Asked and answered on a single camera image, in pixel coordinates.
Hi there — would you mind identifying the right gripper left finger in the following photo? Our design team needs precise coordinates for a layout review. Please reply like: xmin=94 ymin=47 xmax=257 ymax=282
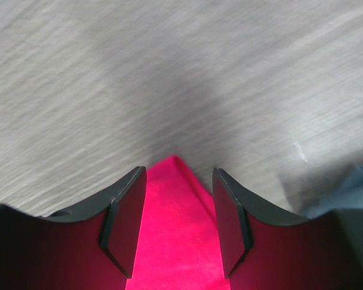
xmin=0 ymin=167 xmax=146 ymax=289

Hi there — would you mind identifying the pink red t shirt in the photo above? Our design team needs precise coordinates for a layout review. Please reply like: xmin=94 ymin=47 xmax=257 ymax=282
xmin=126 ymin=155 xmax=230 ymax=290

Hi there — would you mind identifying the grey blue t shirt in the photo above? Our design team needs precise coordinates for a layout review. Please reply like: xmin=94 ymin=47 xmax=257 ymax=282
xmin=300 ymin=166 xmax=363 ymax=219

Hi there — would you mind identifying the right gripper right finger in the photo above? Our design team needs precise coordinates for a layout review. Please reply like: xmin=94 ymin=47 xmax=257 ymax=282
xmin=212 ymin=168 xmax=363 ymax=289

